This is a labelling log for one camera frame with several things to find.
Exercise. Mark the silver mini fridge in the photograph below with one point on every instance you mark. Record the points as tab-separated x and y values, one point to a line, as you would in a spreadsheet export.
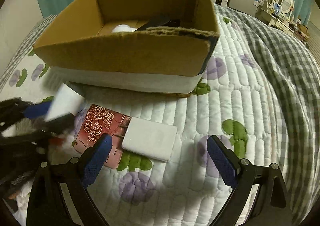
248	7

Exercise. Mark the white floral quilted mat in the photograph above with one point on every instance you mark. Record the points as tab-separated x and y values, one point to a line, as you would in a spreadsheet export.
161	172

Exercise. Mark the red rose pattern card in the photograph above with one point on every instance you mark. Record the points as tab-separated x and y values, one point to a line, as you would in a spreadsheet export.
98	121

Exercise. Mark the large white cylinder bottle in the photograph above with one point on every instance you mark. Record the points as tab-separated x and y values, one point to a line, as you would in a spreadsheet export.
123	28

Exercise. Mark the brown cardboard box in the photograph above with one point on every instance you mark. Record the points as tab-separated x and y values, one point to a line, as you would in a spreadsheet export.
79	45

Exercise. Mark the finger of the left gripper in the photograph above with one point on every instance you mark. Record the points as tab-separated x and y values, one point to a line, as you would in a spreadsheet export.
58	125
36	110

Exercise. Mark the black remote control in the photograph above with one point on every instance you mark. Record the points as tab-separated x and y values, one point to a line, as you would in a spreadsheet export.
160	21

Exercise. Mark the grey checkered bed blanket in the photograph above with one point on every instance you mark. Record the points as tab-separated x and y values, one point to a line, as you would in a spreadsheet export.
293	75

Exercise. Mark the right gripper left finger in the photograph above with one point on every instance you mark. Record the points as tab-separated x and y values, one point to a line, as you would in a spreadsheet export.
47	205

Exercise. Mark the white jar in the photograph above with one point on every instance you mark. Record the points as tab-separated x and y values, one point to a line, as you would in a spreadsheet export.
66	101

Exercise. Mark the white dressing table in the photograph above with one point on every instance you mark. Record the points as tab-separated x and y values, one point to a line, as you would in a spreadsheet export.
272	21

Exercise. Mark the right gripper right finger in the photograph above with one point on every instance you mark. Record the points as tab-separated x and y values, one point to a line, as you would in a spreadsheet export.
271	203

